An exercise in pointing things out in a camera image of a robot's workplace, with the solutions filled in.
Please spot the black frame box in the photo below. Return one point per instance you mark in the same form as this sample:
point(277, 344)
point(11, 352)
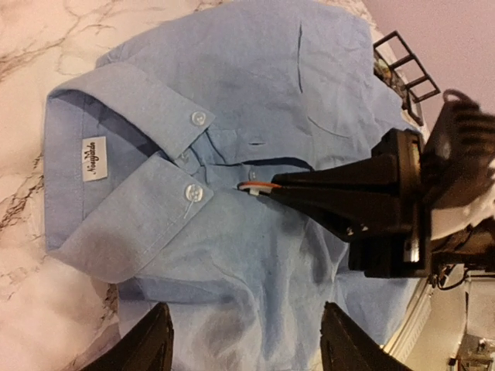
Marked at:
point(413, 104)
point(411, 71)
point(389, 50)

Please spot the black frame box right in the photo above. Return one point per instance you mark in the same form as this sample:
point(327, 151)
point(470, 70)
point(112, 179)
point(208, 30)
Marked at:
point(413, 104)

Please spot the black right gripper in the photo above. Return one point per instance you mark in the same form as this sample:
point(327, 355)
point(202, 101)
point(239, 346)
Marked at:
point(375, 204)

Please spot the black frame box middle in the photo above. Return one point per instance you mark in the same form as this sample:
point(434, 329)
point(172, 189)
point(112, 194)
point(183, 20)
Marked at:
point(411, 71)

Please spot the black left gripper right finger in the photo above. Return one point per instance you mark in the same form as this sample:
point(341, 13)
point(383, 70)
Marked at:
point(346, 346)

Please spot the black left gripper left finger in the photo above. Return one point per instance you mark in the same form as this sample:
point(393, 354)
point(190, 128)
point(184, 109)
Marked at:
point(147, 347)

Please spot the black frame box left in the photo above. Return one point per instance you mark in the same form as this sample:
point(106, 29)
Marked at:
point(389, 50)

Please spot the aluminium front rail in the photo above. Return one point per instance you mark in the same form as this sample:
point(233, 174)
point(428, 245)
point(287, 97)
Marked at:
point(418, 311)

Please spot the round brooch orange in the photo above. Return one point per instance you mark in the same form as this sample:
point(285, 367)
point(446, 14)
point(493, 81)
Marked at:
point(257, 188)

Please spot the blue shirt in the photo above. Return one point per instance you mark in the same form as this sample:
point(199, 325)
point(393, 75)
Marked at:
point(144, 153)

